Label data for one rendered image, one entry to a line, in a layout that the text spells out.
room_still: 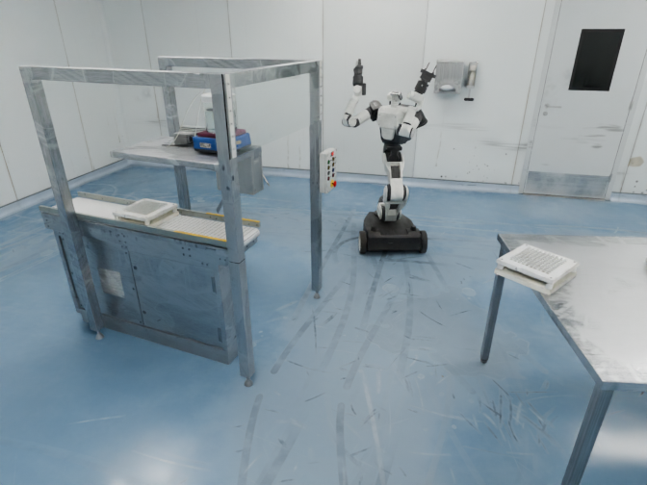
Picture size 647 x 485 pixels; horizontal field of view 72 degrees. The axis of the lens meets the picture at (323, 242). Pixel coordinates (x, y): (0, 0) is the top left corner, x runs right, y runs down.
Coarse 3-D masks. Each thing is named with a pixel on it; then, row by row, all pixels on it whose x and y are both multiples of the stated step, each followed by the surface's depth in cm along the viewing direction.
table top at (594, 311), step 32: (576, 256) 210; (608, 256) 210; (640, 256) 210; (576, 288) 184; (608, 288) 184; (640, 288) 184; (576, 320) 163; (608, 320) 163; (640, 320) 163; (576, 352) 151; (608, 352) 147; (640, 352) 147; (608, 384) 136; (640, 384) 135
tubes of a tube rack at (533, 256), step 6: (528, 252) 196; (534, 252) 196; (540, 252) 196; (516, 258) 191; (522, 258) 191; (528, 258) 191; (534, 258) 191; (540, 258) 191; (546, 258) 191; (552, 258) 191; (534, 264) 186; (540, 264) 187; (546, 264) 186; (552, 264) 186; (546, 270) 183
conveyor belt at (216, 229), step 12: (84, 204) 274; (96, 204) 274; (108, 204) 274; (108, 216) 256; (180, 216) 256; (168, 228) 240; (180, 228) 240; (192, 228) 240; (204, 228) 240; (216, 228) 240; (252, 228) 240; (252, 240) 236
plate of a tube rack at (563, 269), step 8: (520, 248) 201; (536, 248) 201; (504, 256) 194; (560, 256) 194; (504, 264) 190; (512, 264) 188; (520, 264) 188; (568, 264) 188; (576, 264) 188; (528, 272) 183; (536, 272) 181; (544, 272) 181; (552, 272) 181; (560, 272) 181; (568, 272) 184; (544, 280) 178; (552, 280) 176
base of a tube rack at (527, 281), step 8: (496, 272) 194; (504, 272) 192; (512, 272) 191; (576, 272) 191; (512, 280) 189; (520, 280) 187; (528, 280) 185; (536, 280) 185; (560, 280) 185; (568, 280) 188; (536, 288) 182; (544, 288) 179
